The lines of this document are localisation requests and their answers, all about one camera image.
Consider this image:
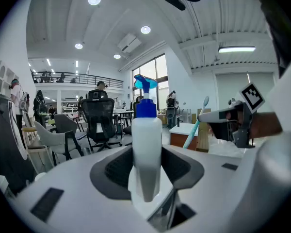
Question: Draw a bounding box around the black mesh office chair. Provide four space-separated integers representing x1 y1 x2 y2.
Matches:
80 90 123 153

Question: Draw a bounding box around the person's white shirt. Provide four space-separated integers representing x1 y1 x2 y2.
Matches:
229 45 291 233

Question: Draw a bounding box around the person's right forearm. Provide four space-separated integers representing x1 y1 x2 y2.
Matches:
250 111 283 140

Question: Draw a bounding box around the white-framed side table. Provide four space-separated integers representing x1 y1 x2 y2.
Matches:
26 139 56 174

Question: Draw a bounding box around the long tube ceiling light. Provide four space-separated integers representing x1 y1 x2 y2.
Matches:
218 45 257 54

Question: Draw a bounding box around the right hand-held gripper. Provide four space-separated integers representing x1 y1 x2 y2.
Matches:
198 82 266 150

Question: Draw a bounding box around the black-legged desk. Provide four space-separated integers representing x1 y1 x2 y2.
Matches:
112 109 135 140

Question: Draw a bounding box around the grey chair with black legs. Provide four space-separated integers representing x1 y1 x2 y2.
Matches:
33 119 84 166
53 113 88 141

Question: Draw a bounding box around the white wall shelf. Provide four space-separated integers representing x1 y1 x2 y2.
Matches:
0 60 20 95

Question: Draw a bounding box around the black head camera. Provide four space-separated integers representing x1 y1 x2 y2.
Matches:
162 0 186 11

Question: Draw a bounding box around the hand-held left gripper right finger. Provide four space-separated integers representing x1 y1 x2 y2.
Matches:
161 144 248 233

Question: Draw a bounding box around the white pump bottle item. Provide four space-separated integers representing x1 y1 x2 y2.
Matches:
128 74 173 203

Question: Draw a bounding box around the black balcony railing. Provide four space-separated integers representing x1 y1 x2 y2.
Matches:
31 71 124 89

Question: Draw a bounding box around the light blue toothbrush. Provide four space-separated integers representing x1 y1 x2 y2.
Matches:
182 95 210 149

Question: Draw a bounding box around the tall wooden cabinet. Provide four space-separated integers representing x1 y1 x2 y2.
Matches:
195 107 212 153

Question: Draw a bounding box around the white plastic sheet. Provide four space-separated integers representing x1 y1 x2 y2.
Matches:
208 137 245 159

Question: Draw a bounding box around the yellow-topped round stool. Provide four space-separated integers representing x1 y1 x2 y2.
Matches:
21 127 38 142

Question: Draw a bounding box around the white ceiling air conditioner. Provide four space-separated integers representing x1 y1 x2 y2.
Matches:
117 33 143 54

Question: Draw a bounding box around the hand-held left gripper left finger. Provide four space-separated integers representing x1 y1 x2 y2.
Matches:
7 144 161 233

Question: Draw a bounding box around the large window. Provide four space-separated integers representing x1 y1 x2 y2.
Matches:
131 53 169 112

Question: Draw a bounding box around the white-topped wooden cabinet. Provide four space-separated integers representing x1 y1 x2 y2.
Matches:
169 123 200 150

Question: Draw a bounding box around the black appliance with white trim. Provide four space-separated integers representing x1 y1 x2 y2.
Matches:
0 93 36 197

